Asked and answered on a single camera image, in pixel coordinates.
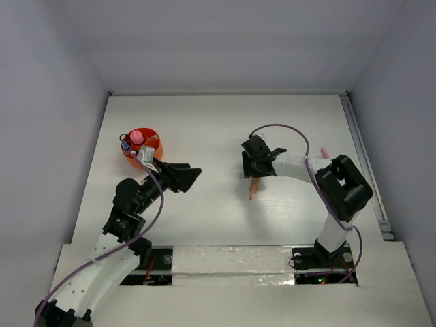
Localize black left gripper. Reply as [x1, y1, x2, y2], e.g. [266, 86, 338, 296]
[134, 157, 200, 213]

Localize orange highlighter pen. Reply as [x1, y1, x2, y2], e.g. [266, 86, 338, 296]
[249, 177, 260, 201]

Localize pink cap crayon bottle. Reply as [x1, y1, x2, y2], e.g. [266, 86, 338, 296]
[130, 129, 144, 145]

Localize clear glue bottle blue cap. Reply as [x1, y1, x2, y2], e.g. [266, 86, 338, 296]
[121, 141, 130, 153]

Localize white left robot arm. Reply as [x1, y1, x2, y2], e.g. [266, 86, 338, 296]
[33, 159, 202, 326]

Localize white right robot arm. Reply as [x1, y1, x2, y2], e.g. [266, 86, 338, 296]
[242, 136, 373, 267]

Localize orange round desk organizer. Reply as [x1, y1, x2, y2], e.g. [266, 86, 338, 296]
[119, 127, 163, 168]

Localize pink highlighter pen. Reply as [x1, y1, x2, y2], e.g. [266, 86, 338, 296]
[315, 147, 330, 159]

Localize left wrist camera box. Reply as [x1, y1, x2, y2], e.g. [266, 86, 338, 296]
[130, 146, 158, 172]

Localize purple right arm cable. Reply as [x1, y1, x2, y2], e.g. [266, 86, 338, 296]
[249, 123, 364, 283]

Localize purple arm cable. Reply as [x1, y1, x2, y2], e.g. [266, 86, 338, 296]
[32, 155, 166, 326]
[249, 123, 364, 283]

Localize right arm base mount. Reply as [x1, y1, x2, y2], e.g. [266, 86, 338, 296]
[288, 245, 358, 285]

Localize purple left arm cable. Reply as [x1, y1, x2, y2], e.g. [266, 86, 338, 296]
[32, 155, 166, 326]

